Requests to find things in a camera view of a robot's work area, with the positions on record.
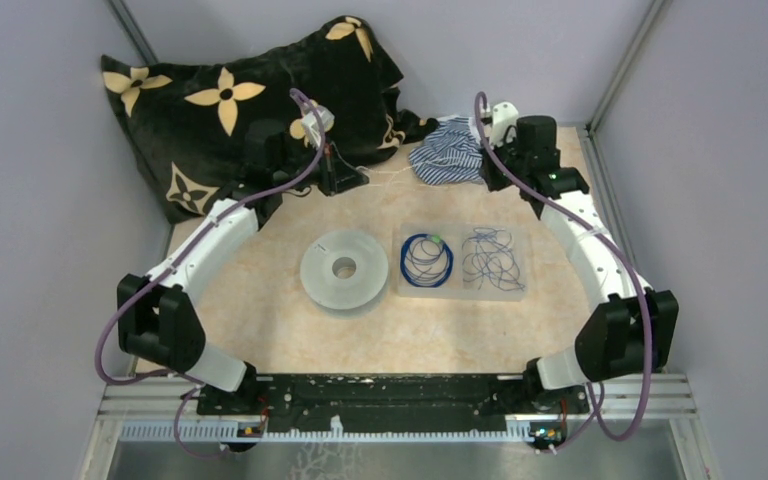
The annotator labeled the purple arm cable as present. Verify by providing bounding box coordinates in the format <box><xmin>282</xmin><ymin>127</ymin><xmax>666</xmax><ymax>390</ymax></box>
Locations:
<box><xmin>93</xmin><ymin>87</ymin><xmax>328</xmax><ymax>460</ymax></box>
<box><xmin>473</xmin><ymin>91</ymin><xmax>656</xmax><ymax>444</ymax></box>

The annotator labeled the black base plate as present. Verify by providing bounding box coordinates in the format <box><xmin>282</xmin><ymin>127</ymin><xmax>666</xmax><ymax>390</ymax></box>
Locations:
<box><xmin>197</xmin><ymin>373</ymin><xmax>590</xmax><ymax>433</ymax></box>

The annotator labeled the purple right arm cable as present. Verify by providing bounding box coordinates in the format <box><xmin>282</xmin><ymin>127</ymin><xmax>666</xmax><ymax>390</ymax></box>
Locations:
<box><xmin>473</xmin><ymin>91</ymin><xmax>656</xmax><ymax>444</ymax></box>

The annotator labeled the white perforated cable spool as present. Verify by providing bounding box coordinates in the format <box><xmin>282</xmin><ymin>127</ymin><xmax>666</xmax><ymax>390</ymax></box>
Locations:
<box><xmin>300</xmin><ymin>230</ymin><xmax>390</xmax><ymax>318</ymax></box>

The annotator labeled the blue white striped cloth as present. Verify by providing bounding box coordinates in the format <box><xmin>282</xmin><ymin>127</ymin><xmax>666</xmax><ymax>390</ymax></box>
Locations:
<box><xmin>408</xmin><ymin>116</ymin><xmax>483</xmax><ymax>186</ymax></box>

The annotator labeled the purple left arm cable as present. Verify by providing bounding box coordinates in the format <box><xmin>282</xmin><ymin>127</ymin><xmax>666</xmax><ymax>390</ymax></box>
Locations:
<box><xmin>93</xmin><ymin>87</ymin><xmax>328</xmax><ymax>460</ymax></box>

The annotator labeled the aluminium rail frame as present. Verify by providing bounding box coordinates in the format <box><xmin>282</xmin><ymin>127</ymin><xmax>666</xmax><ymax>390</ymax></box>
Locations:
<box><xmin>80</xmin><ymin>373</ymin><xmax>720</xmax><ymax>479</ymax></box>

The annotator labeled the blue tangled thin cable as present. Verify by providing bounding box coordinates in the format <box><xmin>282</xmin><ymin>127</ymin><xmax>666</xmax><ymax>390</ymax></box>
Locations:
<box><xmin>460</xmin><ymin>225</ymin><xmax>527</xmax><ymax>293</ymax></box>

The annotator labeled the black blanket with beige flowers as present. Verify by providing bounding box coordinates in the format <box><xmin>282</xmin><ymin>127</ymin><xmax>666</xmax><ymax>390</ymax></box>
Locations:
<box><xmin>100</xmin><ymin>15</ymin><xmax>438</xmax><ymax>224</ymax></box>

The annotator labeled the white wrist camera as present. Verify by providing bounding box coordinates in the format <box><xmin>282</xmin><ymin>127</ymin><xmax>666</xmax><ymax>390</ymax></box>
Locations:
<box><xmin>481</xmin><ymin>101</ymin><xmax>519</xmax><ymax>146</ymax></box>
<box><xmin>291</xmin><ymin>105</ymin><xmax>334</xmax><ymax>148</ymax></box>

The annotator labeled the clear plastic tray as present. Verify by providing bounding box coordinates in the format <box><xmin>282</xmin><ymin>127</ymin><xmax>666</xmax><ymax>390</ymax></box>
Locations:
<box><xmin>390</xmin><ymin>223</ymin><xmax>531</xmax><ymax>302</ymax></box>

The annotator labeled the white slotted cable duct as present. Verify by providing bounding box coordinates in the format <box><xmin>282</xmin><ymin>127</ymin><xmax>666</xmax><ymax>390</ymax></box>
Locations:
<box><xmin>119</xmin><ymin>417</ymin><xmax>563</xmax><ymax>446</ymax></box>

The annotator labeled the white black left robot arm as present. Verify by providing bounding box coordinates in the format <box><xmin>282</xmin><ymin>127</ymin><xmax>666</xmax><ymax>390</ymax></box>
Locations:
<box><xmin>99</xmin><ymin>137</ymin><xmax>369</xmax><ymax>414</ymax></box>

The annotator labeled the white thin cable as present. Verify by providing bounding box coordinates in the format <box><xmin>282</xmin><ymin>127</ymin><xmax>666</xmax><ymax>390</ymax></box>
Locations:
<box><xmin>357</xmin><ymin>164</ymin><xmax>425</xmax><ymax>190</ymax></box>

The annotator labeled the blue coiled cable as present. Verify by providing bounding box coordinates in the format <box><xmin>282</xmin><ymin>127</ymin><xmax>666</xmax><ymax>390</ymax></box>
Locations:
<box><xmin>400</xmin><ymin>233</ymin><xmax>455</xmax><ymax>289</ymax></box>

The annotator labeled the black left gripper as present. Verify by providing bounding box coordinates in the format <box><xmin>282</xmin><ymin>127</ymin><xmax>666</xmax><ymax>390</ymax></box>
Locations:
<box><xmin>272</xmin><ymin>136</ymin><xmax>368</xmax><ymax>196</ymax></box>

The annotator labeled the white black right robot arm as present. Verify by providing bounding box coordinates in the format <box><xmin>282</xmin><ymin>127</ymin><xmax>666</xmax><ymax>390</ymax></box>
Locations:
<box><xmin>478</xmin><ymin>106</ymin><xmax>679</xmax><ymax>412</ymax></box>

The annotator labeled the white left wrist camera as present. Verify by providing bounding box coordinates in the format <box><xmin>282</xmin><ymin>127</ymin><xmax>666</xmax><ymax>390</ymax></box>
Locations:
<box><xmin>291</xmin><ymin>105</ymin><xmax>334</xmax><ymax>148</ymax></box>

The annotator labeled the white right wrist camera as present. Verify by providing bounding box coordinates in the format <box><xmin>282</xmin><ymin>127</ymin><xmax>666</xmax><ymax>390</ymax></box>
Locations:
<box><xmin>481</xmin><ymin>101</ymin><xmax>519</xmax><ymax>146</ymax></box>

